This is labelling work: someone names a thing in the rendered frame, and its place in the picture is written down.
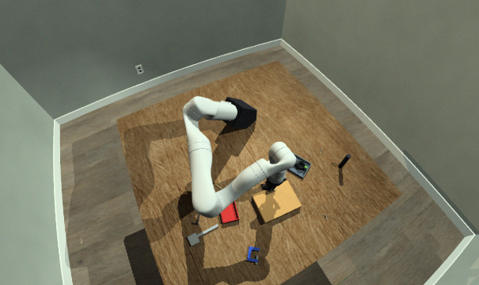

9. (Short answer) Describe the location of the red open tray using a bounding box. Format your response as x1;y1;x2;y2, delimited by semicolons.
221;201;239;224

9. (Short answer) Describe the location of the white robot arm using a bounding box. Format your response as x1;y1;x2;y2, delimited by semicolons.
182;97;296;218

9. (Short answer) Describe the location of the light tan wooden slab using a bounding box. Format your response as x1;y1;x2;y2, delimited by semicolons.
253;180;302;224

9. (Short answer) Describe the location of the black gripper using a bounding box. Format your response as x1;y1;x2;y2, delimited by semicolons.
260;177;287;192

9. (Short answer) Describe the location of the black cylinder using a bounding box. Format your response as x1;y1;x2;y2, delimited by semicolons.
338;154;351;169

